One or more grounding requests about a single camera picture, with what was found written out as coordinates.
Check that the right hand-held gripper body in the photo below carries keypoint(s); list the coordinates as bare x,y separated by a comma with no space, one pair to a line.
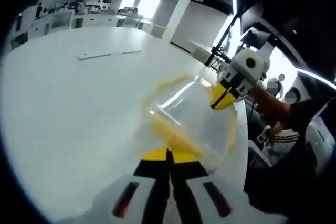
257,72

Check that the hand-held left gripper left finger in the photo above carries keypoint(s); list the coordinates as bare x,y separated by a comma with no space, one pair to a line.
147,195

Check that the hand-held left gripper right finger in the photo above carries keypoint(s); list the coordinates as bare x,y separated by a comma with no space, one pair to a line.
194,197

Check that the clear plastic bag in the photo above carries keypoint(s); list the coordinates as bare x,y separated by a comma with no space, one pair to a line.
199,121

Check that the small dark monitor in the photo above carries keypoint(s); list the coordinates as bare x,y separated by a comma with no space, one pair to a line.
256,39

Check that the large dark monitor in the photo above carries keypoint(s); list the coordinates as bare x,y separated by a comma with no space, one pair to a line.
250,16

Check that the narrow white pillar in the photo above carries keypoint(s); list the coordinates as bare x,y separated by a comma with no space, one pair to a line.
172,14

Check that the person's black sleeve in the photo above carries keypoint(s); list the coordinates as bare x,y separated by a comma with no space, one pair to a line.
286,182

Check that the row of white office desks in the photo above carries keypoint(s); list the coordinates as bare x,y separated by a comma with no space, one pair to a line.
78,20

